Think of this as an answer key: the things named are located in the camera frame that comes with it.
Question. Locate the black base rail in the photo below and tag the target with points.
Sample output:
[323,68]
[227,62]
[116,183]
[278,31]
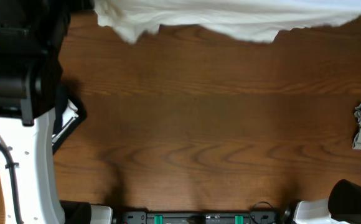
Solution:
[254,217]

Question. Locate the folded black white shirt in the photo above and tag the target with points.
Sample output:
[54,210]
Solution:
[69,114]

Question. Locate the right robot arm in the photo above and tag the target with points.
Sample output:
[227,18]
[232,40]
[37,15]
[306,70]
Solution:
[343,206]

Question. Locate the white Puma t-shirt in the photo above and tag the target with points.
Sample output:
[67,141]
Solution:
[248,20]

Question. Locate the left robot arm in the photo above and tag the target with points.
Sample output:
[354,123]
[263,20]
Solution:
[37,113]

